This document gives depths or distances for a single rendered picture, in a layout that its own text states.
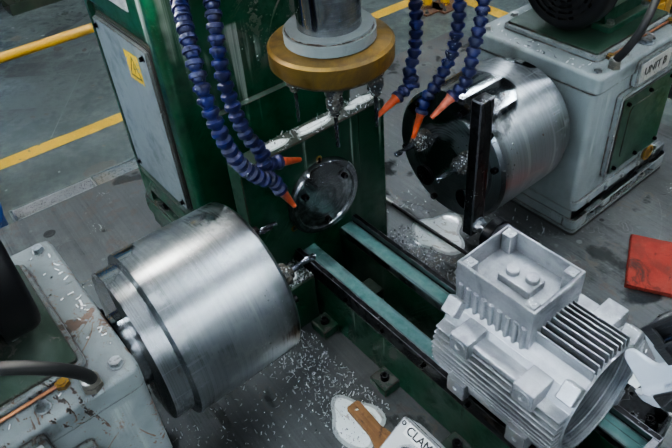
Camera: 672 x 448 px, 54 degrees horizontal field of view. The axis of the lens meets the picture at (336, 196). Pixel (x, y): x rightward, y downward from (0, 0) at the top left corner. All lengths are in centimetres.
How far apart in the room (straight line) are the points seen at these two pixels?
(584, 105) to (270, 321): 69
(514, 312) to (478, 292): 6
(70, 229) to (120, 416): 82
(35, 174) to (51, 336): 252
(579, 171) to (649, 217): 24
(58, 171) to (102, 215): 171
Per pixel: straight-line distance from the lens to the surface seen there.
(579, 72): 124
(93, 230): 156
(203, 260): 87
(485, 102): 96
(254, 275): 88
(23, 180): 332
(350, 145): 116
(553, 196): 140
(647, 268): 139
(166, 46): 103
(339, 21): 89
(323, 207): 117
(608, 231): 146
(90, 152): 335
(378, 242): 121
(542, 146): 119
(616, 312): 93
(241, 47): 110
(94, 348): 82
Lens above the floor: 175
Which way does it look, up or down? 39 degrees down
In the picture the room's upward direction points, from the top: 5 degrees counter-clockwise
